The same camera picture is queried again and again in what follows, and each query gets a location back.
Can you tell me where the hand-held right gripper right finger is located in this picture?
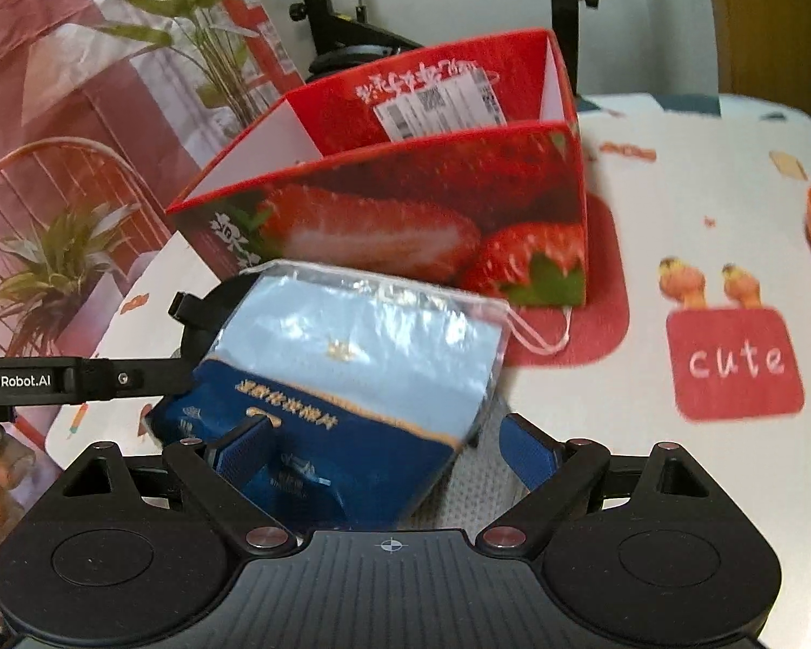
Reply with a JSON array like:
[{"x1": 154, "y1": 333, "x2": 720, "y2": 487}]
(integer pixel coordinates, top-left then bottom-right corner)
[{"x1": 476, "y1": 412, "x2": 715, "y2": 561}]

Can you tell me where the printed plant backdrop cloth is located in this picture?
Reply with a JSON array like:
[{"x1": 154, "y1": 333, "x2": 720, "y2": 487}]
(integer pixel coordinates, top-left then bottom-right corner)
[{"x1": 0, "y1": 0, "x2": 312, "y2": 488}]

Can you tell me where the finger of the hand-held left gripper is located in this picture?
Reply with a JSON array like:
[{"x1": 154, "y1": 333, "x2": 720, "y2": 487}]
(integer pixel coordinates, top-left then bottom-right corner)
[{"x1": 79, "y1": 357, "x2": 201, "y2": 404}]

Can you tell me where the black exercise bike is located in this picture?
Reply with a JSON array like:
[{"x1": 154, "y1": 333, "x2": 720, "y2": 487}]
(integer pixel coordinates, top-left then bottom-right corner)
[{"x1": 230, "y1": 0, "x2": 599, "y2": 97}]

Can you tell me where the printed cartoon tablecloth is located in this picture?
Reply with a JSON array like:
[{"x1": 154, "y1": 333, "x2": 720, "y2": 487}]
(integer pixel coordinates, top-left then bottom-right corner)
[{"x1": 44, "y1": 91, "x2": 811, "y2": 649}]

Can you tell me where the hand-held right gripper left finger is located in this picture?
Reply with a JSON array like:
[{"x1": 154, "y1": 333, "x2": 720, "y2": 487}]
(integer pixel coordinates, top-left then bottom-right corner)
[{"x1": 61, "y1": 417, "x2": 298, "y2": 559}]

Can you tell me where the grey knitted cloth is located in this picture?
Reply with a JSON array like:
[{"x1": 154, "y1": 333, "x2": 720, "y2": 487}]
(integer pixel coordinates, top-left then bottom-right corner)
[{"x1": 436, "y1": 409, "x2": 536, "y2": 537}]

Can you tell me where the red strawberry print box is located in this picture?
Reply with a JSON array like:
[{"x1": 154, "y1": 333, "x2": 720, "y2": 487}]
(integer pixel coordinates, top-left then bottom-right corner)
[{"x1": 165, "y1": 28, "x2": 589, "y2": 308}]

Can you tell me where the wooden door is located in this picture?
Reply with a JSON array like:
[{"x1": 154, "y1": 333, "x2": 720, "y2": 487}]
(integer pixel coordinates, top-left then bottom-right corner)
[{"x1": 699, "y1": 0, "x2": 811, "y2": 143}]

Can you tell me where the person's left hand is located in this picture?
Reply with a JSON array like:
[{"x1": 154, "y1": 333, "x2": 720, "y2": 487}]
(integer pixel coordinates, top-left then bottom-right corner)
[{"x1": 0, "y1": 442, "x2": 39, "y2": 543}]

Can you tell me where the blue cotton pad packet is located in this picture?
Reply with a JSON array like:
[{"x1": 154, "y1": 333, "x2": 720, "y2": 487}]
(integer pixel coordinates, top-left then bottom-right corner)
[{"x1": 142, "y1": 260, "x2": 572, "y2": 532}]

